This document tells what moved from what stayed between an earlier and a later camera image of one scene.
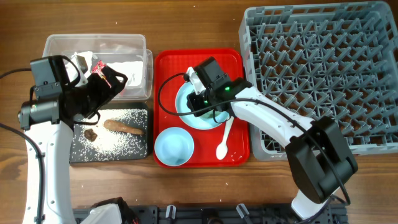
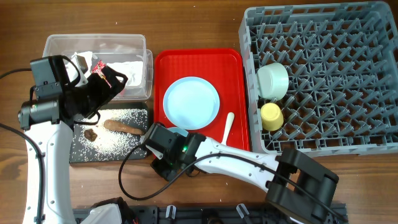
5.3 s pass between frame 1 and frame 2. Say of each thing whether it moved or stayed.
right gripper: moved
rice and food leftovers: stayed
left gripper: stayed
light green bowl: moved
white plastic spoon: stayed
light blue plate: moved
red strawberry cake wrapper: stayed
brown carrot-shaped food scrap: stayed
